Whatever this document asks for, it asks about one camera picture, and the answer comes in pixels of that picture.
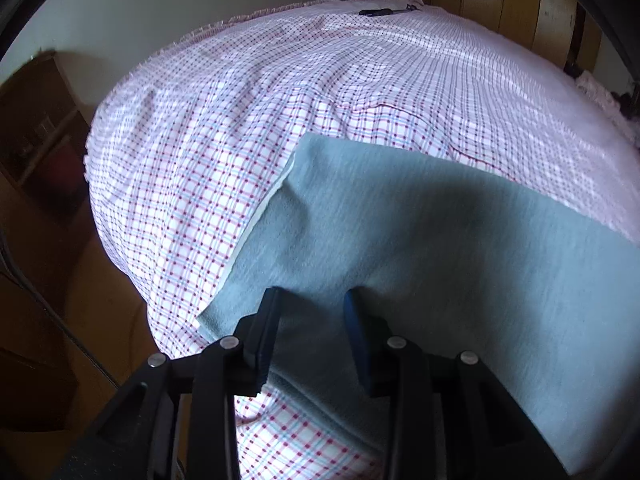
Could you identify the pink checked bed sheet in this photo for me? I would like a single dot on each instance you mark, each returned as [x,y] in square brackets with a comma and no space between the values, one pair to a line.
[250,110]

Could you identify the black stick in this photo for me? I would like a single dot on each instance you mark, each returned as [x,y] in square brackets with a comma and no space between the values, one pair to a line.
[377,11]

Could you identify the crumpled pink cloth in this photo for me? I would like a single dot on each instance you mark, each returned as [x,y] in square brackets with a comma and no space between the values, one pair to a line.
[600,92]

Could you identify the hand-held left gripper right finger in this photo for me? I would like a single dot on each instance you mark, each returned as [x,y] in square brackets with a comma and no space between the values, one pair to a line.
[357,340]

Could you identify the dark cloth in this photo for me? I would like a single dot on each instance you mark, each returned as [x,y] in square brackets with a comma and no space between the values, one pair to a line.
[627,105]

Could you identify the light blue pants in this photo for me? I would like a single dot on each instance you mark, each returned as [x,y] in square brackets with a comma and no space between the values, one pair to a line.
[450,240]

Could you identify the wooden side cabinet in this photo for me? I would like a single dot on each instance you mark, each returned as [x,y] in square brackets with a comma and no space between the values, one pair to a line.
[35,125]

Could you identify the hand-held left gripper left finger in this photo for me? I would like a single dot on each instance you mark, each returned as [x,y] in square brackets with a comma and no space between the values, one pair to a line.
[267,330]

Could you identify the wooden wardrobe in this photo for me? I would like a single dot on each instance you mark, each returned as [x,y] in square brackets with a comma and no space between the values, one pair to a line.
[510,5]

